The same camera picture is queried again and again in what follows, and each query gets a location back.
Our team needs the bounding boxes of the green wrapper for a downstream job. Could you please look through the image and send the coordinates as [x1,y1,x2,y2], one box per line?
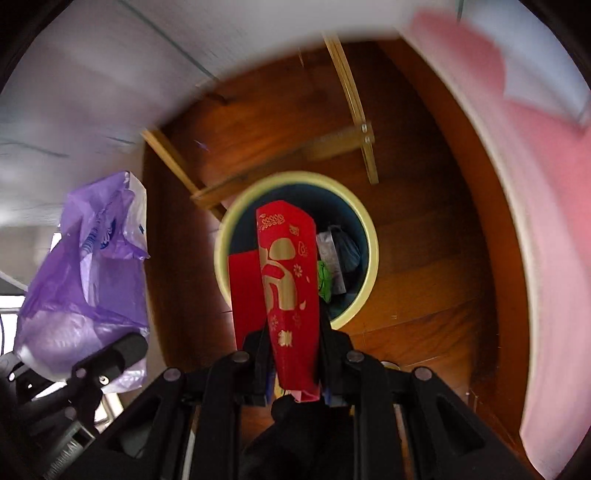
[317,260,334,304]

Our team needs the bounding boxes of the white labelled packet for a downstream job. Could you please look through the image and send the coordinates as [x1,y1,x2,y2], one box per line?
[316,231,348,296]

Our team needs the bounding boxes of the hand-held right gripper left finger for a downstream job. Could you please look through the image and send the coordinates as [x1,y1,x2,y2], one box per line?
[69,329,279,480]

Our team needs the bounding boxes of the yellow-rimmed round bin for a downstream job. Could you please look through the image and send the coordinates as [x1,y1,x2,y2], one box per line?
[213,170,380,331]

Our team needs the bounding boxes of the dark grey plastic bag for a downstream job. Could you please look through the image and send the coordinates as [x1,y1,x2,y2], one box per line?
[329,224,362,283]

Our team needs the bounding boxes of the pink bed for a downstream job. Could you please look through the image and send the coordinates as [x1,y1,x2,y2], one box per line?
[401,9,591,479]

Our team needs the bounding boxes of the wooden table frame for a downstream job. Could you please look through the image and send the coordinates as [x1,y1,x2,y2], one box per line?
[140,34,380,223]

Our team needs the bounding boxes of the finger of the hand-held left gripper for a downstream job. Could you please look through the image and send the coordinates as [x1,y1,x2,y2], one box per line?
[18,331,150,432]
[0,353,34,394]

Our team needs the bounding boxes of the purple plastic bag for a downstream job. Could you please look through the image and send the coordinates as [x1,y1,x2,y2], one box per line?
[13,171,151,394]

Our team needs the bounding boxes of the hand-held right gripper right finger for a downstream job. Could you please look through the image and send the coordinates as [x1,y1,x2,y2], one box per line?
[316,318,541,480]

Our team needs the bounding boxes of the red envelope with gold print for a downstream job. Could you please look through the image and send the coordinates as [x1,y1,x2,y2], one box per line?
[228,199,331,404]

